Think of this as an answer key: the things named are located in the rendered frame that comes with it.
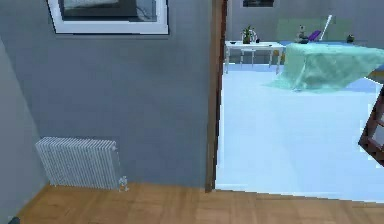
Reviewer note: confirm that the white ribbed radiator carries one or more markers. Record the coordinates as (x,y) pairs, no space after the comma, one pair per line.
(78,163)

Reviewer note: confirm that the brown wooden door frame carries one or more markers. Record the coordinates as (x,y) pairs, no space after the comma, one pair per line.
(215,96)

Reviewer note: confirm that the pale green bed cover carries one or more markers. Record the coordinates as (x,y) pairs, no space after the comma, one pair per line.
(328,65)

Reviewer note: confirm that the grey stacked figurine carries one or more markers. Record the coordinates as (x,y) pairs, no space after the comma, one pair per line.
(302,35)

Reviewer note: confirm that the white framed wall picture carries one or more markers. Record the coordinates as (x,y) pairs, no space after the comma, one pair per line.
(110,16)

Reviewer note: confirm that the white table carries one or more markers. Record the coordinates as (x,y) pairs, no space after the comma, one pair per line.
(255,46)

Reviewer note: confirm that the dark brown shelf unit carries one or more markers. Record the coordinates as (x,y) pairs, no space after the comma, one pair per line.
(375,130)

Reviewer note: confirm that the dark framed wall picture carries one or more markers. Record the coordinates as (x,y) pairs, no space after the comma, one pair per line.
(258,3)

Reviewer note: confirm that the green house plant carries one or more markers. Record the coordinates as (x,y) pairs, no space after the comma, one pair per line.
(247,34)

